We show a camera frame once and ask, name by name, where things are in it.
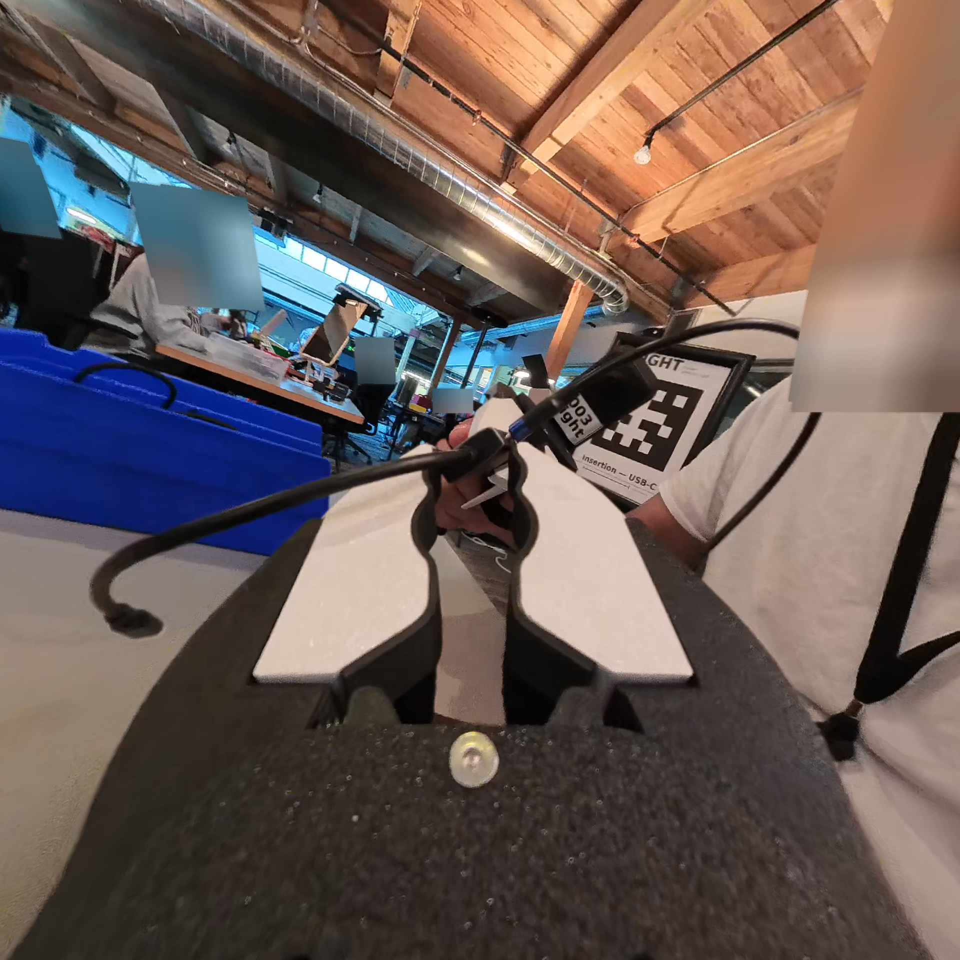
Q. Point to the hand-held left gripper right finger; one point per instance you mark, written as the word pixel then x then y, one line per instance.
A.
pixel 592 592

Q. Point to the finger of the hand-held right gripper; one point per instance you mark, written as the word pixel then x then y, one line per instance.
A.
pixel 484 497
pixel 499 409

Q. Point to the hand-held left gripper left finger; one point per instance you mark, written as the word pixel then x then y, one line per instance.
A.
pixel 352 600

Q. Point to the blue plastic bin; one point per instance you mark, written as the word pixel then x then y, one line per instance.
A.
pixel 112 465

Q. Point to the person's right forearm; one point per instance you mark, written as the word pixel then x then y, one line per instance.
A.
pixel 667 525

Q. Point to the grey desk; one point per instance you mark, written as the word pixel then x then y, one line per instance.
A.
pixel 60 712

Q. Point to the person's right hand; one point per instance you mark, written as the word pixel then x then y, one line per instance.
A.
pixel 457 510

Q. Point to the black framed tag sign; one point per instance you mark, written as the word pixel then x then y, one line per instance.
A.
pixel 675 420

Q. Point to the small wooden board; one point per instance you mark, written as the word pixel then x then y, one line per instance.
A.
pixel 330 337

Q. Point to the person in white shirt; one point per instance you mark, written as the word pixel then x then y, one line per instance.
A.
pixel 787 600

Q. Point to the cluttered wooden table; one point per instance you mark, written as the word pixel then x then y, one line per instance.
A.
pixel 300 394

